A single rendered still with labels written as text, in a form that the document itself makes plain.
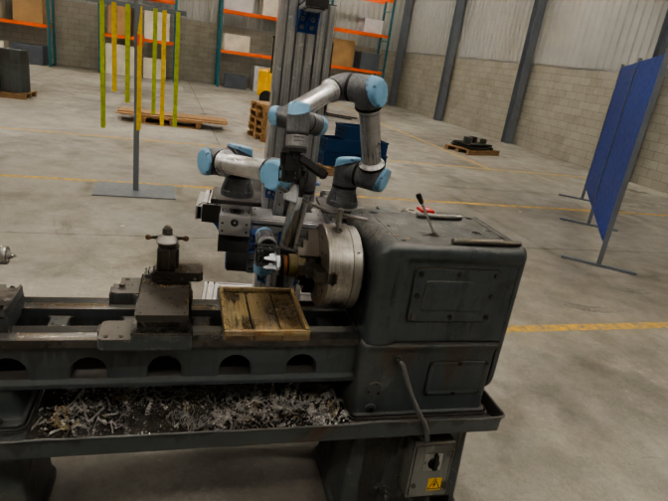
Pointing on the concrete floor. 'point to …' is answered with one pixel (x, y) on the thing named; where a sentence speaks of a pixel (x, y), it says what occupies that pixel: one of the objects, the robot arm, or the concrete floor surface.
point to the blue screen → (619, 147)
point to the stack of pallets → (258, 119)
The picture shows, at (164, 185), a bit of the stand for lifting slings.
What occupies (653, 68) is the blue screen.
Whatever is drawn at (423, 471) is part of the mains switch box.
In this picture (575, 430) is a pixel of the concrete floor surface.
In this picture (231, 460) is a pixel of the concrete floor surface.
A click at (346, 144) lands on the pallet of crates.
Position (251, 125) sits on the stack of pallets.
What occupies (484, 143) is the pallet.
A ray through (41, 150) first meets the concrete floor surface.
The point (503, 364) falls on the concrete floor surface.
